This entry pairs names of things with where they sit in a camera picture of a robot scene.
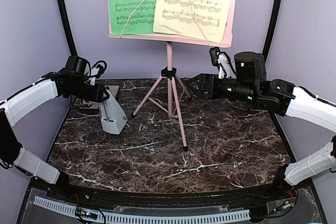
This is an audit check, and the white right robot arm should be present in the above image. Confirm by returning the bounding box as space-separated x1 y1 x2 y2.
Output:
186 48 335 200

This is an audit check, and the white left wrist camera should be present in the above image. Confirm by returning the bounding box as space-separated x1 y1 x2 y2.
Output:
89 60 107 86

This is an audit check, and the black frame post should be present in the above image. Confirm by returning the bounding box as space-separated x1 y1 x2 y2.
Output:
260 0 281 62
57 0 78 57

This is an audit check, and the green paper sheet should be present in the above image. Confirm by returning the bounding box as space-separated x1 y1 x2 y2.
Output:
108 0 170 40

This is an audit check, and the black right frame post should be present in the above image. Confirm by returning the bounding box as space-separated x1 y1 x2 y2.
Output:
260 0 281 62

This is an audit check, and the black front rail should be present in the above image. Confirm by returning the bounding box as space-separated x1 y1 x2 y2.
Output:
24 180 299 214

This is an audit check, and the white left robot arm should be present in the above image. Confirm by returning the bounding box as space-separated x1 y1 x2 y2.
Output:
1 56 110 201

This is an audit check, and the pink music stand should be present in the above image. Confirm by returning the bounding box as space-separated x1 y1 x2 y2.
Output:
106 0 239 152

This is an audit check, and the grey cable duct strip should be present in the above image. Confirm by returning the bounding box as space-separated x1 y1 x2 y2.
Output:
33 196 250 223

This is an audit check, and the yellow paper sheet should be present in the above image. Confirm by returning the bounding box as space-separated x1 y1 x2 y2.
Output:
153 0 231 43

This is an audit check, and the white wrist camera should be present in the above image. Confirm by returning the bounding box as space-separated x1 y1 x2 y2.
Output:
209 47 236 79
89 60 107 86

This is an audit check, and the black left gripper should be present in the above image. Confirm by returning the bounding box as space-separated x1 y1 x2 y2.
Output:
66 79 109 102

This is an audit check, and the floral patterned coaster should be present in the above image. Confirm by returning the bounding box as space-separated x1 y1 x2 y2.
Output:
76 84 120 110

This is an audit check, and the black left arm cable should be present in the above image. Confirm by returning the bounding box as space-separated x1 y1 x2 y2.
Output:
39 60 108 86

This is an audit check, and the white metronome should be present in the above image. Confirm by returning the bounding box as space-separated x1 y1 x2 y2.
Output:
99 94 128 135

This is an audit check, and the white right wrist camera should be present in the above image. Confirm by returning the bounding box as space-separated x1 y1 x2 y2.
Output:
209 47 236 79

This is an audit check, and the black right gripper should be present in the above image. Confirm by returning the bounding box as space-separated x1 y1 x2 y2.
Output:
186 72 258 104

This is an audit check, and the black left frame post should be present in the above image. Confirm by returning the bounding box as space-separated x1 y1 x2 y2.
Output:
57 0 78 57

